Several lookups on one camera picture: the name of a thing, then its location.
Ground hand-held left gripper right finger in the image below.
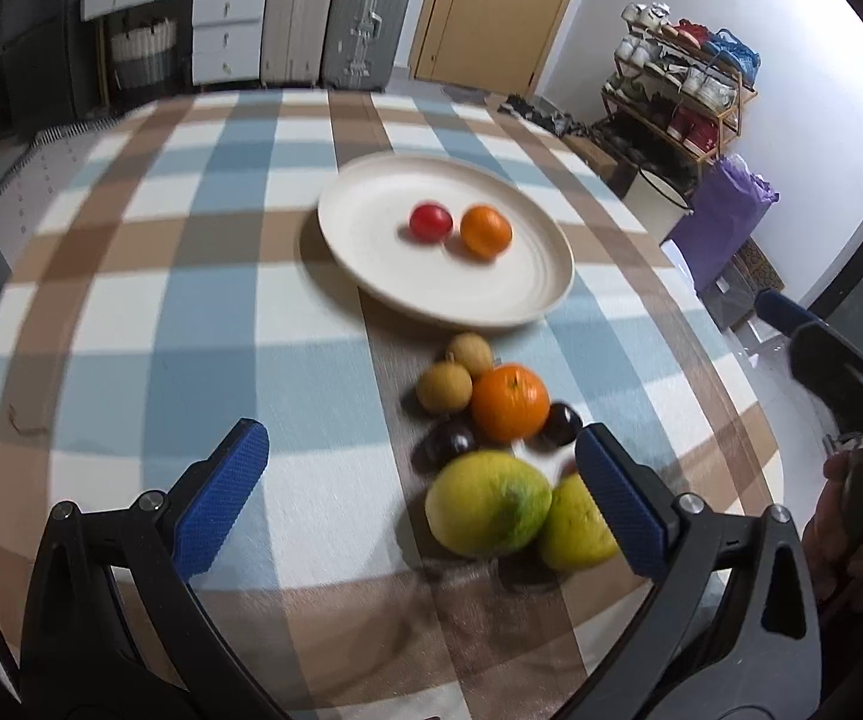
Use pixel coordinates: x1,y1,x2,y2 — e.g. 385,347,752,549
562,424,826,720

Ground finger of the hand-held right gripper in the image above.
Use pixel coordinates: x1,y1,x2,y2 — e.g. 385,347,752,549
754,289,863,428

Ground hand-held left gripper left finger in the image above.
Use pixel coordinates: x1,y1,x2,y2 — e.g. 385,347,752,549
19,418,290,720

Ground dark purple plum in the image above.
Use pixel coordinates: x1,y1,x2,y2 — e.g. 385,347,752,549
540,403,583,447
411,420,478,472

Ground large orange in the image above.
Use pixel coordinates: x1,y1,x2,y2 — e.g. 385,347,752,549
471,364,551,443

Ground cream round plate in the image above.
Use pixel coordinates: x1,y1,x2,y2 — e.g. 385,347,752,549
317,152,577,329

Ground small orange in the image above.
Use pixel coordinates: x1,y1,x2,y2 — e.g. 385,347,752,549
460,205,514,260

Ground person's right hand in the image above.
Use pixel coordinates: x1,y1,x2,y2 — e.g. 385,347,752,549
799,456,863,612

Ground patterned brown box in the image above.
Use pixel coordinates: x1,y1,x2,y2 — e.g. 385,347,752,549
732,240,785,293

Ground purple plastic bag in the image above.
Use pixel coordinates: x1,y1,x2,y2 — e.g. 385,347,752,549
672,154,778,293

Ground white bucket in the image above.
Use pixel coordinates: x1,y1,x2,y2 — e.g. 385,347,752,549
627,165,695,241

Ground cardboard box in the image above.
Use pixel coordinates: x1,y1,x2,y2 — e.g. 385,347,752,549
562,133,639,196

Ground wooden shoe rack with shoes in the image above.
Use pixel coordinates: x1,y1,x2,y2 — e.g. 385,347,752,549
600,1,759,188

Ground dark shoes on floor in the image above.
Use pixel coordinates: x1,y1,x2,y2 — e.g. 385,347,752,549
499,94,590,137

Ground grey dotted floor mat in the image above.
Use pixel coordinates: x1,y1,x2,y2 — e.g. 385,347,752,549
0,118,125,271

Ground wooden door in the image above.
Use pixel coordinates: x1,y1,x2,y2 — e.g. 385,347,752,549
409,0,594,91

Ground woven laundry basket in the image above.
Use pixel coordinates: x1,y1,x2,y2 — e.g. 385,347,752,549
110,19,179,91

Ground white drawer cabinet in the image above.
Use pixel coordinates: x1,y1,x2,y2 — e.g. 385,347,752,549
191,0,268,87

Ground black glass cabinet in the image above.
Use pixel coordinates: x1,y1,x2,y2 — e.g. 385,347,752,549
0,11,106,158

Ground beige suitcase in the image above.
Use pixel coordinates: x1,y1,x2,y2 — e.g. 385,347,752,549
261,0,338,89

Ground silver suitcase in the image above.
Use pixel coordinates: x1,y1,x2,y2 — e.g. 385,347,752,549
322,0,415,93

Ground small brown string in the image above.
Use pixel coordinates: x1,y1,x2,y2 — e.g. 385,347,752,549
10,405,49,437

